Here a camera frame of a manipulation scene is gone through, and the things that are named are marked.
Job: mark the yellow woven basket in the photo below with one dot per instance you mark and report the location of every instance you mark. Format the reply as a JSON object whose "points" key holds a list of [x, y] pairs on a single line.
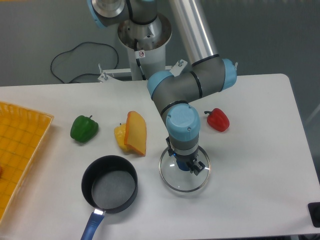
{"points": [[22, 131]]}

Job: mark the orange cheese wedge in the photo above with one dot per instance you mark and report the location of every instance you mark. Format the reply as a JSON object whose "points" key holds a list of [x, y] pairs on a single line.
{"points": [[136, 133]]}

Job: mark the black device at table edge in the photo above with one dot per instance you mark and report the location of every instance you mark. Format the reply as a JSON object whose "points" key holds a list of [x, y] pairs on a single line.
{"points": [[314, 211]]}

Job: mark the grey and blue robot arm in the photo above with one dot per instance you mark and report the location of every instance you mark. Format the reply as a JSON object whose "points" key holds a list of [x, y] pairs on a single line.
{"points": [[172, 95]]}

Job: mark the red bell pepper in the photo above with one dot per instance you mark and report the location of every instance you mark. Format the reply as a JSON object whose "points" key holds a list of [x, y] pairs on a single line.
{"points": [[217, 119]]}

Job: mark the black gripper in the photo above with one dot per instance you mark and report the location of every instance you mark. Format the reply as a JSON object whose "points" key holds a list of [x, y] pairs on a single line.
{"points": [[190, 158]]}

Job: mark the black saucepan with blue handle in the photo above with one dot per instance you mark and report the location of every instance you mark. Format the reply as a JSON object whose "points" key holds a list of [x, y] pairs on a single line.
{"points": [[109, 185]]}

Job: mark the yellow bell pepper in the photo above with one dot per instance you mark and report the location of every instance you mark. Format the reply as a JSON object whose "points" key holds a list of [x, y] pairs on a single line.
{"points": [[119, 134]]}

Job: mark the green bell pepper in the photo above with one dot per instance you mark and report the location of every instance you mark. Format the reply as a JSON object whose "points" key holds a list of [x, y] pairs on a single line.
{"points": [[83, 129]]}

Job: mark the glass lid with blue knob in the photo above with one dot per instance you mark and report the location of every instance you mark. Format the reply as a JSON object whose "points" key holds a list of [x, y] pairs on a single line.
{"points": [[179, 178]]}

